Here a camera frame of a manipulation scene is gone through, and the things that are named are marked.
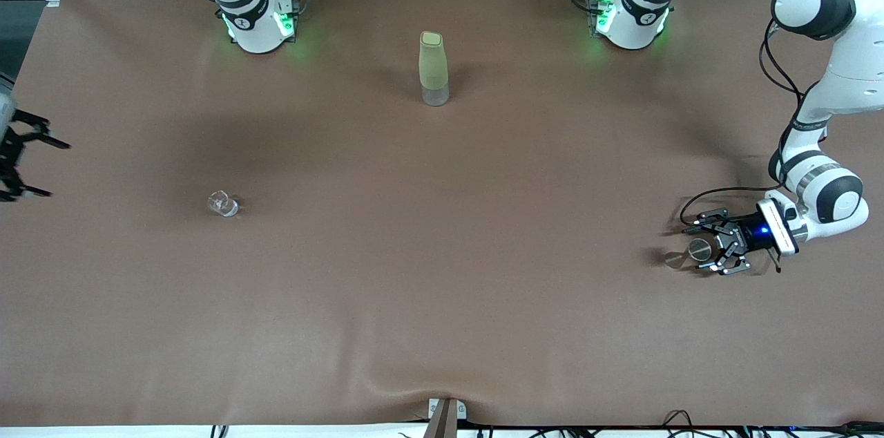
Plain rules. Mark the brown table mat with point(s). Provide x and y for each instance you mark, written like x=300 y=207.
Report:
x=442 y=286

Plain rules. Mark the green bottle with clear base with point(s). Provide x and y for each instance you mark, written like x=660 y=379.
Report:
x=434 y=65

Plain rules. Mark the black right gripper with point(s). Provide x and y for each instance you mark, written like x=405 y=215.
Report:
x=10 y=152

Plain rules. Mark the steel double jigger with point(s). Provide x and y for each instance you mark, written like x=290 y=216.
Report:
x=699 y=250

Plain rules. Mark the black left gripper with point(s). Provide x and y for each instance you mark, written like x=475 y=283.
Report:
x=746 y=235

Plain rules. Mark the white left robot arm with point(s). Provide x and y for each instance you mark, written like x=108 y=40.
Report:
x=842 y=79

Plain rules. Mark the small clear glass beaker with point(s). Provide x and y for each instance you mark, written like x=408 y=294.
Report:
x=228 y=206

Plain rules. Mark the table edge mounting post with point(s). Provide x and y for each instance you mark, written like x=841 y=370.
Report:
x=442 y=421

